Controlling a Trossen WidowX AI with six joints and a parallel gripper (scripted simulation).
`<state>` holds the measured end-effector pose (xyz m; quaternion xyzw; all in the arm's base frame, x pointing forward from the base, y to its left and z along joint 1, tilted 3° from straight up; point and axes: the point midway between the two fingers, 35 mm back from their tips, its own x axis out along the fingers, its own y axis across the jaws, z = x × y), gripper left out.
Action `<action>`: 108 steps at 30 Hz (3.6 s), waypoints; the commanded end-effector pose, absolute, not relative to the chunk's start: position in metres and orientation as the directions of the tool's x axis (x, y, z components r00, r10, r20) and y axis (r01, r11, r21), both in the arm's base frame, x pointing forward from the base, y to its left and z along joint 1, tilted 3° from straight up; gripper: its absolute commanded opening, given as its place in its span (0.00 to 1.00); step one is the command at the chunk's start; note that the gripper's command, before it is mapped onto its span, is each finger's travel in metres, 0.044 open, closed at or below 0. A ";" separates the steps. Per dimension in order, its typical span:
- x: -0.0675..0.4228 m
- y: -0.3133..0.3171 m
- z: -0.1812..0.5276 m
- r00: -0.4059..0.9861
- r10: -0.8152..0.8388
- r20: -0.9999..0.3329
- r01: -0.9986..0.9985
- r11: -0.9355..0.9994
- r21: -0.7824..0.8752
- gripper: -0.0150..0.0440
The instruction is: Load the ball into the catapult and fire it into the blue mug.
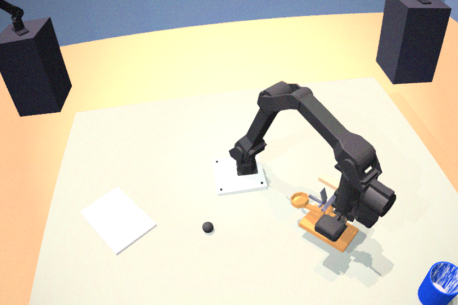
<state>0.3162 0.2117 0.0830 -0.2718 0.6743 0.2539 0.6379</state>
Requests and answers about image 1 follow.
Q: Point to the blue mug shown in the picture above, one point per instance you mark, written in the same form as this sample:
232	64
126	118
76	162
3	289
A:
440	285

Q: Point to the tan rectangular block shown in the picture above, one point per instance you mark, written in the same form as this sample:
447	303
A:
328	181

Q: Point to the orange wooden catapult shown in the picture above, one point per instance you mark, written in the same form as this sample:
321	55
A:
301	200

